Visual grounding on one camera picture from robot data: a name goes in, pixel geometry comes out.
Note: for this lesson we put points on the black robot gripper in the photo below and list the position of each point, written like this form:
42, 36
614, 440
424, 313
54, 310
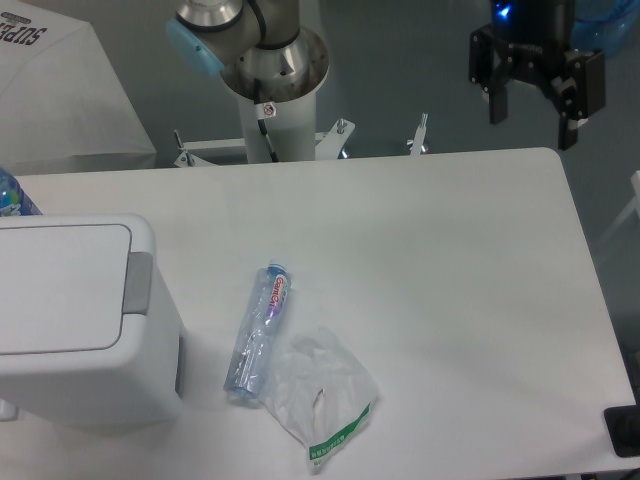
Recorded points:
538, 34

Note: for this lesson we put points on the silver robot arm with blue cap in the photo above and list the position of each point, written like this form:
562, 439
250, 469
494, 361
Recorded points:
263, 53

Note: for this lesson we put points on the white trash can lid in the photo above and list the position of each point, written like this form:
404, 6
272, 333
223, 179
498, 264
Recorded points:
62, 287

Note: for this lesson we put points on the white trash can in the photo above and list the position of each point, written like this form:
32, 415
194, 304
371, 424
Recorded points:
136, 380

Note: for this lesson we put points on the large blue water jug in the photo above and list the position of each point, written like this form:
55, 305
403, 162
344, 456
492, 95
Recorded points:
603, 25

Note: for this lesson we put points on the black device at table edge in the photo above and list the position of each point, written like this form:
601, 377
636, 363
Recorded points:
623, 426

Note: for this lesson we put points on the clear plastic bag green stripe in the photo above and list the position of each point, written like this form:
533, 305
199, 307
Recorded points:
320, 393

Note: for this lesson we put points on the crushed clear plastic bottle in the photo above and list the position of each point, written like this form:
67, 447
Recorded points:
259, 328

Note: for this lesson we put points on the grey lid push button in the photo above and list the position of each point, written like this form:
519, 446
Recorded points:
138, 282

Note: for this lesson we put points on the white printed cloth cover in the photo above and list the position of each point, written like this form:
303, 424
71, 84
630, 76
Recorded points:
63, 108

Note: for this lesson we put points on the blue labelled water bottle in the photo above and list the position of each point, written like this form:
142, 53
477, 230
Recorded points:
14, 200

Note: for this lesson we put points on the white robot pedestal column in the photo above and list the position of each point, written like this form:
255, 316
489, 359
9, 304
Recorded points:
285, 128

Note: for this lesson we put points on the white pedestal base frame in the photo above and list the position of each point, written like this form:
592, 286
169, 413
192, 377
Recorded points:
327, 146

